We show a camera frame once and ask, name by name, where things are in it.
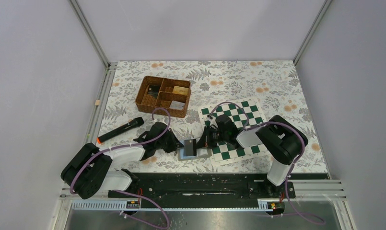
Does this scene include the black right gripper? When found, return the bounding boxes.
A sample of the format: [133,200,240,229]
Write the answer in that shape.
[195,125,229,149]

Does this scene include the silver metal card holder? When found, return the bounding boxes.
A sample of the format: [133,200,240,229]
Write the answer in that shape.
[177,147,212,161]

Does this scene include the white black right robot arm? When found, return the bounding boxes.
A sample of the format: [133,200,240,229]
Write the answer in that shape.
[185,115,308,197]

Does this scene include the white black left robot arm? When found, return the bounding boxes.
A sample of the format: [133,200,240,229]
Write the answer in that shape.
[60,121,184,199]

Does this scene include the silver cards in basket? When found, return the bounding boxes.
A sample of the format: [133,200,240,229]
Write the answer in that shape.
[169,101,185,110]

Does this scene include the gold cards in basket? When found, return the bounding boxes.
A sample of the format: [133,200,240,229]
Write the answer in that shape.
[172,86,189,95]

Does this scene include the black cards in basket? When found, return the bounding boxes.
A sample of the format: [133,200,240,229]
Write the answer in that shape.
[147,84,161,99]

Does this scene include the black microphone orange tip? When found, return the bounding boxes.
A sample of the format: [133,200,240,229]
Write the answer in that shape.
[96,117,144,144]

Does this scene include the green white chessboard mat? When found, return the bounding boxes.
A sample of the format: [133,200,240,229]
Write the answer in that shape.
[198,97,269,166]

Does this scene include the brown woven divided basket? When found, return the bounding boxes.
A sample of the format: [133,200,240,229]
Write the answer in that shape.
[135,76,191,118]

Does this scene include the floral patterned table mat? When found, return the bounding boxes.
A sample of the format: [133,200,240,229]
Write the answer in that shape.
[99,60,328,173]

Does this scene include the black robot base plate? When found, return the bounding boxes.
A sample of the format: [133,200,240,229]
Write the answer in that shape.
[128,173,296,209]

